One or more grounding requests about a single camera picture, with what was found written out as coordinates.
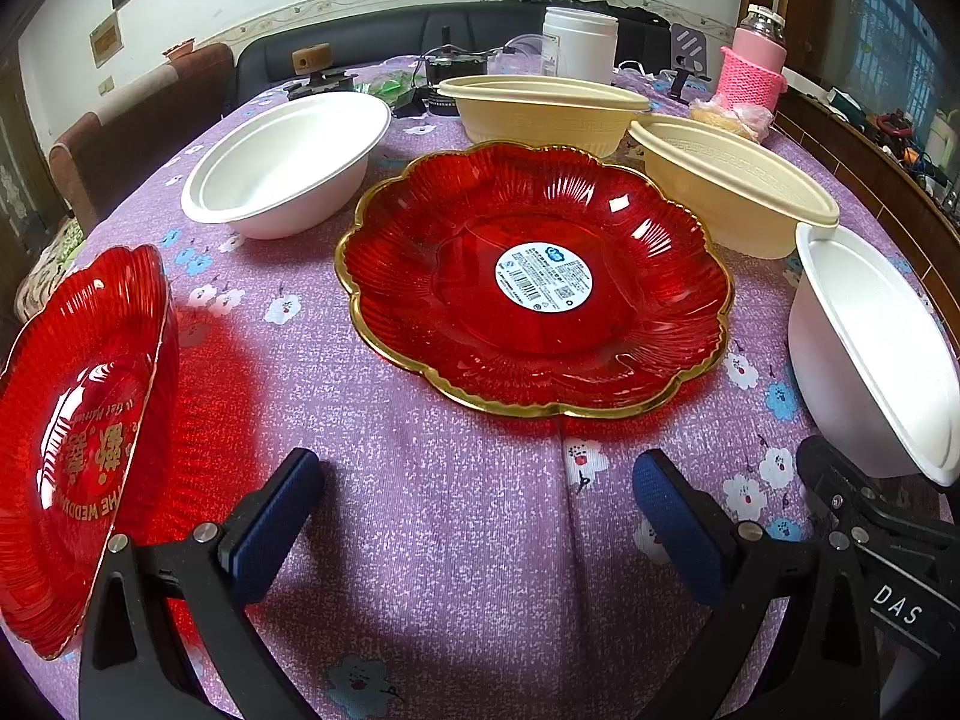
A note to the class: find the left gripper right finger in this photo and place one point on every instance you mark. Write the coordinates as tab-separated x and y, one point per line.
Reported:
824	661

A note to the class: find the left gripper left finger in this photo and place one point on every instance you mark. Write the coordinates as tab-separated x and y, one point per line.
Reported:
134	663

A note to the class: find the white bowl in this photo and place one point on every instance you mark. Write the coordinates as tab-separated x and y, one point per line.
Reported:
870	362
288	169

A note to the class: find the red wedding text plate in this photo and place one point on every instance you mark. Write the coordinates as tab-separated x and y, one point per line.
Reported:
85	400

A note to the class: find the red plate with sticker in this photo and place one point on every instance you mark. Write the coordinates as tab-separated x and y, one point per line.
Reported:
536	282

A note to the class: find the beige bowl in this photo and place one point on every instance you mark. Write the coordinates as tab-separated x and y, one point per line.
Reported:
750	199
541	110

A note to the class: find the purple floral tablecloth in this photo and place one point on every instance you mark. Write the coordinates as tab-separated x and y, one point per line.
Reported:
460	565

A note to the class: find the patterned cushion stool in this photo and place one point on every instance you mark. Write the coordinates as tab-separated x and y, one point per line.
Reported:
53	265

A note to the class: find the bagged pastry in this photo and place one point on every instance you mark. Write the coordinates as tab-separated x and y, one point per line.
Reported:
745	120

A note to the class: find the pink sleeved bottle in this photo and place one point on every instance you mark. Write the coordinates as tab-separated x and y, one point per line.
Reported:
751	70

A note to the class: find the brown armchair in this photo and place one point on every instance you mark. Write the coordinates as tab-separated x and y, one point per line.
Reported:
112	149

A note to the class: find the black phone stand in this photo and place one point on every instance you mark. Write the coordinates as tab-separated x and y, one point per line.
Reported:
688	60

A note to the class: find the white plastic jar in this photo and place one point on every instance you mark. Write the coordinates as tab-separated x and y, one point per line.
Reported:
585	43

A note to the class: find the black leather sofa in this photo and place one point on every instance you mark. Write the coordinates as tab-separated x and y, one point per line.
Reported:
371	38

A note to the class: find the green wrapped item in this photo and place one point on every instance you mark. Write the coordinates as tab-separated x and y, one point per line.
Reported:
396	88

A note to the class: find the black gadget with cables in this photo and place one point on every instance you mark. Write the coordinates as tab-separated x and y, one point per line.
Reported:
444	62

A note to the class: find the small wall plaque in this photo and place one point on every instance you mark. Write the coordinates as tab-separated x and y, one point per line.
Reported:
106	40

